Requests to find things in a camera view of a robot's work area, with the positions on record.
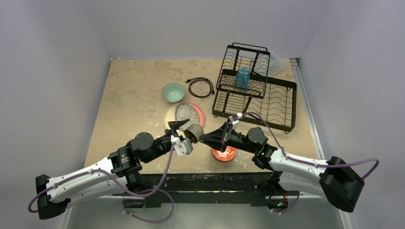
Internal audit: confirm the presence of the red floral bowl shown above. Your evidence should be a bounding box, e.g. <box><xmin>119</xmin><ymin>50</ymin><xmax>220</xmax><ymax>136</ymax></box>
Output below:
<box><xmin>211</xmin><ymin>146</ymin><xmax>237</xmax><ymax>162</ymax></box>

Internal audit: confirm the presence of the small grey mug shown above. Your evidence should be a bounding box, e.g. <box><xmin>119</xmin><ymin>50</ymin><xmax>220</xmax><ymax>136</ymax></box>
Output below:
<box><xmin>183</xmin><ymin>124</ymin><xmax>204</xmax><ymax>144</ymax></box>

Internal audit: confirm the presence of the blue polka dot mug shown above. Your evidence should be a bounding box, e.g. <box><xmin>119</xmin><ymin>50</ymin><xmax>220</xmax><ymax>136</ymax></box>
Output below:
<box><xmin>235</xmin><ymin>67</ymin><xmax>250</xmax><ymax>91</ymax></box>

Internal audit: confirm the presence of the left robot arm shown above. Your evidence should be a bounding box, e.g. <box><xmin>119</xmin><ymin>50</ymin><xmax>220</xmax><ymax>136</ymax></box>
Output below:
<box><xmin>28</xmin><ymin>119</ymin><xmax>192</xmax><ymax>220</ymax></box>

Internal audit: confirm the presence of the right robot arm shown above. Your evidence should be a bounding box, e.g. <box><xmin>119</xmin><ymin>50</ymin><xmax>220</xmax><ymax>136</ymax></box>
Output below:
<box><xmin>199</xmin><ymin>123</ymin><xmax>365</xmax><ymax>212</ymax></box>

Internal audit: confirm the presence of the pink and cream plate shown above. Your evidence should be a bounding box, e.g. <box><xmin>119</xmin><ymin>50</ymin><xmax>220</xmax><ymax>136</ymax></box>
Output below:
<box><xmin>163</xmin><ymin>102</ymin><xmax>205</xmax><ymax>131</ymax></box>

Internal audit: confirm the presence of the grey speckled plate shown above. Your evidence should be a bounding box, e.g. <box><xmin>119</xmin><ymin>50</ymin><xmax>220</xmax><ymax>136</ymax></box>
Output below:
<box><xmin>174</xmin><ymin>103</ymin><xmax>200</xmax><ymax>124</ymax></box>

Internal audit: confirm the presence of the mint green bowl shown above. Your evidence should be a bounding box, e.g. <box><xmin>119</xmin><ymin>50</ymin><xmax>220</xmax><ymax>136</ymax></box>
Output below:
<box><xmin>162</xmin><ymin>83</ymin><xmax>185</xmax><ymax>104</ymax></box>

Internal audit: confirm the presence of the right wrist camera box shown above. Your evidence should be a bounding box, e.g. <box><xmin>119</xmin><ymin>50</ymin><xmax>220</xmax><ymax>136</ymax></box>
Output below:
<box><xmin>228</xmin><ymin>113</ymin><xmax>243</xmax><ymax>125</ymax></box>

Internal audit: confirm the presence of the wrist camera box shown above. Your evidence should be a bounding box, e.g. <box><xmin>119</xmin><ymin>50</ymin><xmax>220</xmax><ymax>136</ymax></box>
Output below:
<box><xmin>171</xmin><ymin>137</ymin><xmax>193</xmax><ymax>156</ymax></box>
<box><xmin>228</xmin><ymin>113</ymin><xmax>243</xmax><ymax>125</ymax></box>

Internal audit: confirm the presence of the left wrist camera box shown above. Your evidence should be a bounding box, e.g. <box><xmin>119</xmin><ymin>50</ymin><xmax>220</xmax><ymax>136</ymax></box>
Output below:
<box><xmin>171</xmin><ymin>137</ymin><xmax>193</xmax><ymax>156</ymax></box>

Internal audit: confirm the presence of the black coiled cable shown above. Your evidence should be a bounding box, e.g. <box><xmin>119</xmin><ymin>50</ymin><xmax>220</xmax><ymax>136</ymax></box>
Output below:
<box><xmin>185</xmin><ymin>77</ymin><xmax>216</xmax><ymax>98</ymax></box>

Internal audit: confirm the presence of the black wire dish rack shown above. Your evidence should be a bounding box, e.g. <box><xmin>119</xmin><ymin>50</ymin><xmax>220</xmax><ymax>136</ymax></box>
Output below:
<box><xmin>212</xmin><ymin>42</ymin><xmax>297</xmax><ymax>134</ymax></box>

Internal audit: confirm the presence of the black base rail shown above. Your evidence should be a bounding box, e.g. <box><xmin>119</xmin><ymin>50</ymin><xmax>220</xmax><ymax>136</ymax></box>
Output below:
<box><xmin>121</xmin><ymin>172</ymin><xmax>292</xmax><ymax>209</ymax></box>

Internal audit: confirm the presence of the purple loop cable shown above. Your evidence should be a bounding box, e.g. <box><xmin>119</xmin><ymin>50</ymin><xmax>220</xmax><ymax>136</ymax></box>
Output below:
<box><xmin>122</xmin><ymin>188</ymin><xmax>175</xmax><ymax>223</ymax></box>

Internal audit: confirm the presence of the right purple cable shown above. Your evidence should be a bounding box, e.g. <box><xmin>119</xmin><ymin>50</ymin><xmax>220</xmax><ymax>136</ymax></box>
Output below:
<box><xmin>242</xmin><ymin>112</ymin><xmax>380</xmax><ymax>180</ymax></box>

